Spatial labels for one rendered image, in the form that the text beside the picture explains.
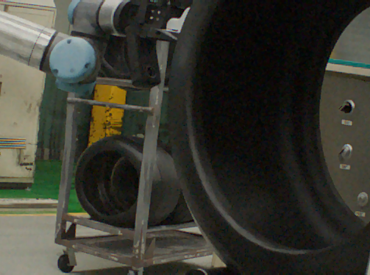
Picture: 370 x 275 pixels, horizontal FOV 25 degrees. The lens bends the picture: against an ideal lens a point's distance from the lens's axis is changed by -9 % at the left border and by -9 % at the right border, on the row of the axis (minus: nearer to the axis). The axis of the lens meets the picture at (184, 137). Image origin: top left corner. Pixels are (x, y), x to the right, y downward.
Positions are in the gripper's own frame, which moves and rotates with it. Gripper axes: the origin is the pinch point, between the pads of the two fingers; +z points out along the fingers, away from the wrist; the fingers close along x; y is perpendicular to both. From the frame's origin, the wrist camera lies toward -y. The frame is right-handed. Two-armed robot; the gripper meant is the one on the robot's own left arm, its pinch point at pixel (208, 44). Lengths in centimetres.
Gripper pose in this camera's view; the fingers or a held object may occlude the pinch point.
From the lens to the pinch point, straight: 138.8
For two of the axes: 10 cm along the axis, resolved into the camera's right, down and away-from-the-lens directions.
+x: 7.1, 0.4, 7.0
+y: 1.9, -9.7, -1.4
